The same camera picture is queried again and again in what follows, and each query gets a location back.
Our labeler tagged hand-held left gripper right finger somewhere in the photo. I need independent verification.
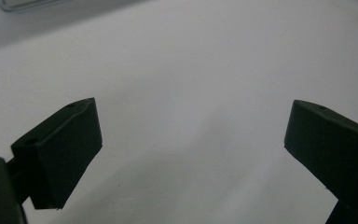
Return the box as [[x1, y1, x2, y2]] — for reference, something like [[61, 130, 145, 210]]
[[283, 99, 358, 224]]

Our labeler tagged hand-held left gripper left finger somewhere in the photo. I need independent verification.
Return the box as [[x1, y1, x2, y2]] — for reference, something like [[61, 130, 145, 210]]
[[6, 97, 103, 211]]

